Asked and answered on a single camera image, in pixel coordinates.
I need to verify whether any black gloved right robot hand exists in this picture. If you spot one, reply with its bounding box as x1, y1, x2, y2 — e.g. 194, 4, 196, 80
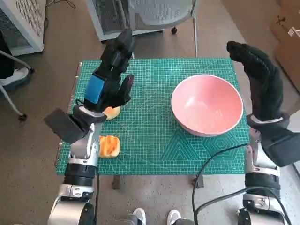
226, 41, 284, 122

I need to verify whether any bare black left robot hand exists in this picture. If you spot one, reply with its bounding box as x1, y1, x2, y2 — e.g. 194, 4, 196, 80
83, 29, 136, 113

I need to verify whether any round toy bread bun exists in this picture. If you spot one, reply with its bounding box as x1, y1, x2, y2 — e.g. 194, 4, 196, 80
104, 105, 121, 121

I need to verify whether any pink bowl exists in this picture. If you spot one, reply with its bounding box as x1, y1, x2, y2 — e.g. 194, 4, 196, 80
171, 74, 244, 138

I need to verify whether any striped rectangular toy bread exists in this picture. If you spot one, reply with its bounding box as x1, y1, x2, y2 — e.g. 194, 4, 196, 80
98, 135, 121, 158

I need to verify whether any plain brown cardboard box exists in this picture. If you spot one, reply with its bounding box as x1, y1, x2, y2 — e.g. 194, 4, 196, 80
274, 42, 300, 93

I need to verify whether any white perforated metal cabinet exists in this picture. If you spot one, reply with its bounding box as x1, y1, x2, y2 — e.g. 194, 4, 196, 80
85, 0, 165, 42
0, 0, 46, 57

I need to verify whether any white paper label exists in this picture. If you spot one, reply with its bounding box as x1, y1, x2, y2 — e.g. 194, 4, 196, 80
287, 26, 300, 38

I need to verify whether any grey mesh seat chair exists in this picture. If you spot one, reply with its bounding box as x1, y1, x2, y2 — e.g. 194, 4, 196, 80
114, 0, 199, 59

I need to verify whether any green cutting mat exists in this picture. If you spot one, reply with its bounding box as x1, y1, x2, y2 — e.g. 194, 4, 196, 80
56, 58, 249, 175

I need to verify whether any person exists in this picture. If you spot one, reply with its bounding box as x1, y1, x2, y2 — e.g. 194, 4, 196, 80
0, 30, 30, 87

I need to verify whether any grey metal tube chair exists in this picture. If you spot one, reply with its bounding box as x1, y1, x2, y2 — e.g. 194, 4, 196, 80
0, 49, 36, 121

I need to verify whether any small table with dark legs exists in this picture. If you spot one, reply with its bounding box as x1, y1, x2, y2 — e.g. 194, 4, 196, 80
55, 60, 250, 190

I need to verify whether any white sneaker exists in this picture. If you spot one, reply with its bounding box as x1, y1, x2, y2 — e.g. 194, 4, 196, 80
133, 208, 146, 225
167, 210, 181, 225

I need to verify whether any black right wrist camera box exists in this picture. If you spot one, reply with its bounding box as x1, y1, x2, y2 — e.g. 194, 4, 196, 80
260, 126, 300, 167

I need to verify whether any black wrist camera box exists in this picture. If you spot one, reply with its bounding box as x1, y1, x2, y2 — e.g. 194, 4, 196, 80
260, 126, 300, 167
44, 108, 91, 144

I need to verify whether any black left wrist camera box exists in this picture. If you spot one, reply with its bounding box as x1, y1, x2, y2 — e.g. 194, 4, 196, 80
44, 108, 91, 144

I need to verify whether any black looped right arm cable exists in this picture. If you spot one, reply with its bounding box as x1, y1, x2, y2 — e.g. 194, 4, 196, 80
196, 189, 291, 225

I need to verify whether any black hanging left arm cable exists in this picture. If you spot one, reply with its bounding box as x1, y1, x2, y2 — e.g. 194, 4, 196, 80
93, 171, 101, 225

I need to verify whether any long black robot cable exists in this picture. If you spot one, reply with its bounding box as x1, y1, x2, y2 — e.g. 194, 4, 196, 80
191, 143, 249, 225

